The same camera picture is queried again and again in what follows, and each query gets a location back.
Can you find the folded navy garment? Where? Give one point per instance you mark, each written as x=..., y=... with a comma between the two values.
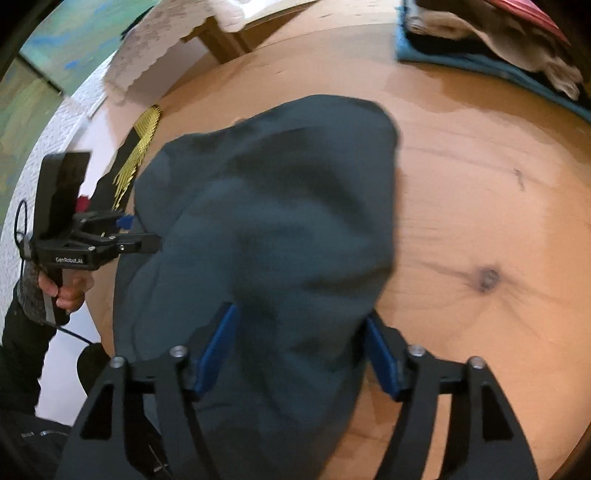
x=443, y=44

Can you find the raised wooden platform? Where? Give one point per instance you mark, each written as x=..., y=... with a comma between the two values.
x=485, y=207

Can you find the dark grey pants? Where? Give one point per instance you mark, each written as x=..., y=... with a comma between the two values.
x=277, y=207

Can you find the folded blue garment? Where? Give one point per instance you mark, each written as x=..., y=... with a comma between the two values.
x=461, y=62

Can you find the black round seat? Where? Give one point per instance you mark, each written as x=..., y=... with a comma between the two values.
x=94, y=369

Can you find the folded beige garment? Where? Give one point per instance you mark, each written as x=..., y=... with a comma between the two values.
x=508, y=46

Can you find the person's left forearm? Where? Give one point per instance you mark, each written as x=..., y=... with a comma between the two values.
x=23, y=360

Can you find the black shirt with gold print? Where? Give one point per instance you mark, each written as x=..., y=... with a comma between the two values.
x=108, y=184

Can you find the person's left hand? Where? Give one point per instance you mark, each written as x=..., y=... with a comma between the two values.
x=71, y=293

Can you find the folded pink shirt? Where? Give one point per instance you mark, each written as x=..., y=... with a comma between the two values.
x=526, y=16

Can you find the person's black jacket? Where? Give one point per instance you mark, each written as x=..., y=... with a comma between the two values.
x=37, y=447

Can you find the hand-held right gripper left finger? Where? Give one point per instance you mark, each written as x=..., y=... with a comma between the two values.
x=214, y=355

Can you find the white lace tablecloth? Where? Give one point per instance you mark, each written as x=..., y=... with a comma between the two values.
x=152, y=41

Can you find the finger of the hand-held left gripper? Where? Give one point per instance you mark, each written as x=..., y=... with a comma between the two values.
x=122, y=221
x=138, y=243

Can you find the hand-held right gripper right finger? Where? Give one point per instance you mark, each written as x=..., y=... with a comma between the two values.
x=383, y=360

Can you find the low wooden table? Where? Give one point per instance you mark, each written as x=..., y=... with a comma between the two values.
x=231, y=41

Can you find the dark red garment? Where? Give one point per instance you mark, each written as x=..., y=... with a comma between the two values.
x=83, y=203

